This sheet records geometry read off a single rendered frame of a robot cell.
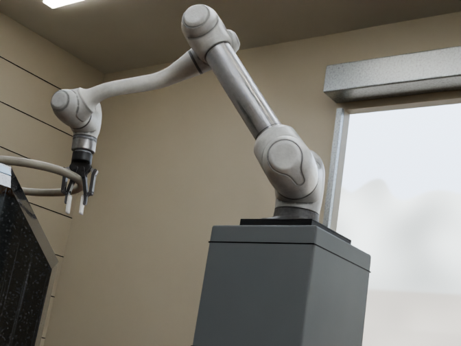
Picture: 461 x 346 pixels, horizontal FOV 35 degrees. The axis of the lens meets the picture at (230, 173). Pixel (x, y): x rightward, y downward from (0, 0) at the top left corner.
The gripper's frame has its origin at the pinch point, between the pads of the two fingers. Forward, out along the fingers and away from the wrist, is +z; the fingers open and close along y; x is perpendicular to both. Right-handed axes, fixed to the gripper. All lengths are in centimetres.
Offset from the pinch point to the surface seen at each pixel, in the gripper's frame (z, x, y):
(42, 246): 23, 47, -8
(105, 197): -141, -592, 165
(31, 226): 18, 51, -5
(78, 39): -321, -525, 205
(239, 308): 35, 27, -66
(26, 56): -291, -515, 262
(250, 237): 13, 26, -68
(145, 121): -237, -573, 123
